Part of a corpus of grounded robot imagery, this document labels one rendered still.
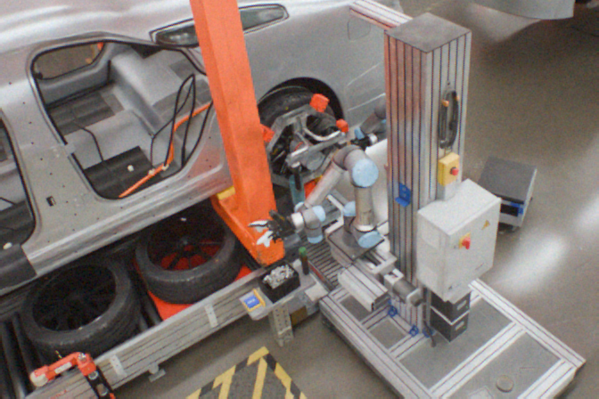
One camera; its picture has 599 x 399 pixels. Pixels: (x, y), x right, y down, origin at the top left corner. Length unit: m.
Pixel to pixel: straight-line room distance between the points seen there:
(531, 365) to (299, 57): 2.16
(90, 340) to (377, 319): 1.64
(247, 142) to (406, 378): 1.52
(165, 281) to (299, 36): 1.66
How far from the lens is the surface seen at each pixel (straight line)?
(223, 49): 2.73
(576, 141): 5.40
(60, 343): 3.69
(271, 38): 3.49
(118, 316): 3.68
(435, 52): 2.39
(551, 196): 4.83
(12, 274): 3.64
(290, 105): 3.72
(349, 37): 3.81
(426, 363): 3.52
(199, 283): 3.72
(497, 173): 4.43
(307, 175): 3.99
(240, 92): 2.86
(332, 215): 4.37
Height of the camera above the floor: 3.18
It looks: 39 degrees down
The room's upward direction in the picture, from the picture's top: 8 degrees counter-clockwise
